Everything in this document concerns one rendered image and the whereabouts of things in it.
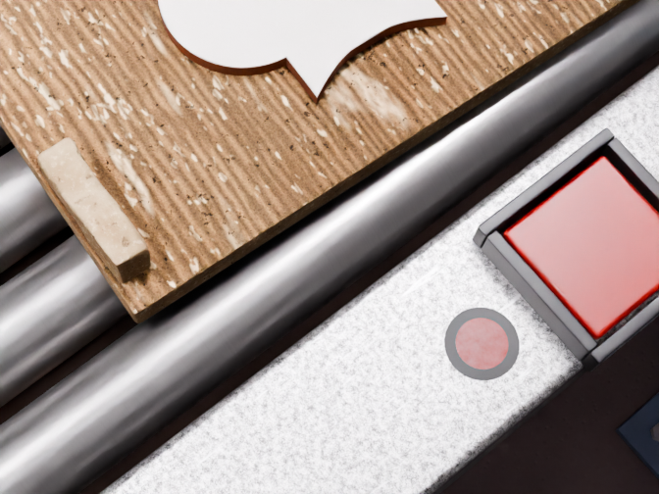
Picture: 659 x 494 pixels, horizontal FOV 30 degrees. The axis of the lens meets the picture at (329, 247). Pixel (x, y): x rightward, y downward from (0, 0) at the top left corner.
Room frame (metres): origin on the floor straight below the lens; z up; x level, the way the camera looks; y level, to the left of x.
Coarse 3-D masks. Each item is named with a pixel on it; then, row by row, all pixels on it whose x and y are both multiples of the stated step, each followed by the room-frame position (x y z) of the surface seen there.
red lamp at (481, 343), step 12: (468, 324) 0.15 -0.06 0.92; (480, 324) 0.15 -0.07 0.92; (492, 324) 0.15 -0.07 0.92; (456, 336) 0.15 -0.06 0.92; (468, 336) 0.15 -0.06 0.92; (480, 336) 0.15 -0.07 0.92; (492, 336) 0.15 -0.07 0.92; (504, 336) 0.15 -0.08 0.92; (456, 348) 0.14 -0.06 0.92; (468, 348) 0.14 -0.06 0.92; (480, 348) 0.14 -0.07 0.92; (492, 348) 0.14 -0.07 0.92; (504, 348) 0.14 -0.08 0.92; (468, 360) 0.14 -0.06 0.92; (480, 360) 0.14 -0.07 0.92; (492, 360) 0.14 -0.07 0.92
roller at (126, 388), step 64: (640, 0) 0.32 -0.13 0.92; (576, 64) 0.28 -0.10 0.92; (640, 64) 0.30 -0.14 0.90; (448, 128) 0.24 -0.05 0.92; (512, 128) 0.25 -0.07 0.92; (384, 192) 0.20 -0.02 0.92; (448, 192) 0.21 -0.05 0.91; (256, 256) 0.17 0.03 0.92; (320, 256) 0.17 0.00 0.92; (384, 256) 0.18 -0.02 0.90; (192, 320) 0.14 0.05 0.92; (256, 320) 0.14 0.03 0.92; (64, 384) 0.10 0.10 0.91; (128, 384) 0.11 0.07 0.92; (192, 384) 0.11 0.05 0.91; (0, 448) 0.07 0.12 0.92; (64, 448) 0.08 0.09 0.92; (128, 448) 0.08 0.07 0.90
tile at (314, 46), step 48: (192, 0) 0.27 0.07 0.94; (240, 0) 0.27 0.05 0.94; (288, 0) 0.28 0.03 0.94; (336, 0) 0.28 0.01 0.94; (384, 0) 0.28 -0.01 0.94; (432, 0) 0.29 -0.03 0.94; (192, 48) 0.25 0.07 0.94; (240, 48) 0.25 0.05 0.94; (288, 48) 0.25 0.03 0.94; (336, 48) 0.26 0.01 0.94
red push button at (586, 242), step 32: (608, 160) 0.23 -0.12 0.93; (576, 192) 0.21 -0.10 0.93; (608, 192) 0.21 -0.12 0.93; (544, 224) 0.20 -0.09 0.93; (576, 224) 0.20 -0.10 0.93; (608, 224) 0.20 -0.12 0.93; (640, 224) 0.20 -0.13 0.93; (544, 256) 0.18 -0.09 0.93; (576, 256) 0.18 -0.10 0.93; (608, 256) 0.19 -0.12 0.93; (640, 256) 0.19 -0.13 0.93; (576, 288) 0.17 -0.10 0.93; (608, 288) 0.17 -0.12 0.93; (640, 288) 0.17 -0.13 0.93; (608, 320) 0.16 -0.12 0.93
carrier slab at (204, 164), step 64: (0, 0) 0.26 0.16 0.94; (64, 0) 0.27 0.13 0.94; (128, 0) 0.27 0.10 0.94; (448, 0) 0.29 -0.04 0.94; (512, 0) 0.30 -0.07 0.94; (576, 0) 0.30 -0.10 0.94; (0, 64) 0.23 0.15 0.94; (64, 64) 0.24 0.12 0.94; (128, 64) 0.24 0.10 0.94; (192, 64) 0.25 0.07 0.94; (384, 64) 0.26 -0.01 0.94; (448, 64) 0.26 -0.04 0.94; (512, 64) 0.27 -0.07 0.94; (64, 128) 0.21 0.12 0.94; (128, 128) 0.21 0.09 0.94; (192, 128) 0.21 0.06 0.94; (256, 128) 0.22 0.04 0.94; (320, 128) 0.22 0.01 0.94; (384, 128) 0.23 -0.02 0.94; (128, 192) 0.18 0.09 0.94; (192, 192) 0.19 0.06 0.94; (256, 192) 0.19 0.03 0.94; (320, 192) 0.19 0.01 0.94; (192, 256) 0.16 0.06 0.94
